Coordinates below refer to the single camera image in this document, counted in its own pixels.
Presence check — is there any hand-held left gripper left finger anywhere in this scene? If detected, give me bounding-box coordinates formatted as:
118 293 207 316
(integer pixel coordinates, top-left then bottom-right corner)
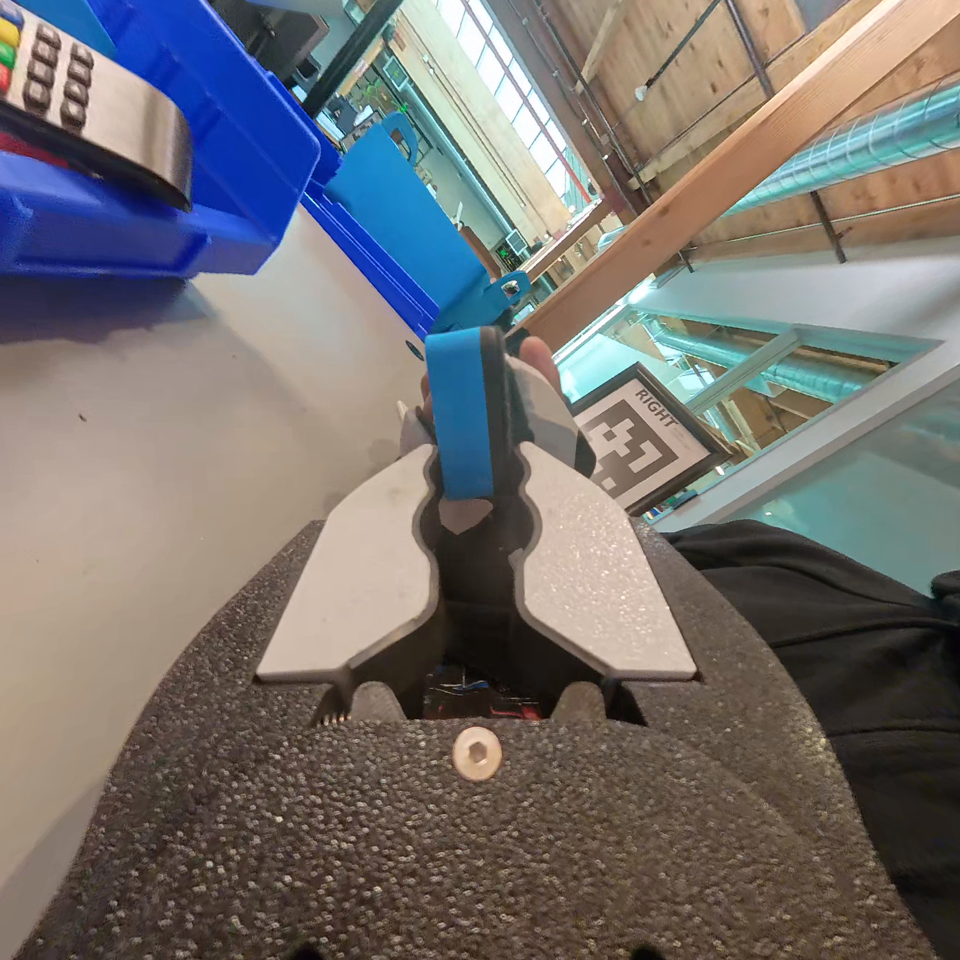
255 442 449 685

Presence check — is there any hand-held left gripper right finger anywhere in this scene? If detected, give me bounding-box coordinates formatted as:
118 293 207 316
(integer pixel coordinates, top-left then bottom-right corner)
510 441 700 685

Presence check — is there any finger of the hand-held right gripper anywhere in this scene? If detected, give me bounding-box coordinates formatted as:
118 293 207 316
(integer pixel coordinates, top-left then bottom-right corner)
397 401 493 536
504 351 599 483

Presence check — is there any blue whiteboard eraser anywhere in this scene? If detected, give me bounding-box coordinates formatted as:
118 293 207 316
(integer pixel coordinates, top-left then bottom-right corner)
423 326 528 504

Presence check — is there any person's right hand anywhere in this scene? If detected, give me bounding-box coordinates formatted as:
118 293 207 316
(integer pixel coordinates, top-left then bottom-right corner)
517 334 563 399

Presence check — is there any long wooden ceiling beam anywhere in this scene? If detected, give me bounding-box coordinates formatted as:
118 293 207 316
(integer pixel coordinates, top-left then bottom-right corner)
513 0 960 352

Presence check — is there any large blue plastic bin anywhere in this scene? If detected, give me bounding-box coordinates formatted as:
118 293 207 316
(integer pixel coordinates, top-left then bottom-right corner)
0 0 325 280

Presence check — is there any row of windows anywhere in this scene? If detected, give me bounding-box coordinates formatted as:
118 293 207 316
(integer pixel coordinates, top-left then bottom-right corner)
433 0 595 205

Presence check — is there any black pole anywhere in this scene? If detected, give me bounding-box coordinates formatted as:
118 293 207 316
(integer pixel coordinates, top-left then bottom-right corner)
302 0 408 119

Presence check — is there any grey card payment terminal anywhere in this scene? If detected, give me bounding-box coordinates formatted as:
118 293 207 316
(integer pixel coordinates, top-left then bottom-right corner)
0 0 195 213

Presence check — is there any silver spiral air duct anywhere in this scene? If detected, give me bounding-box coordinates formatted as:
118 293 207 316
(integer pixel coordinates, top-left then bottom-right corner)
651 316 895 408
721 81 960 220

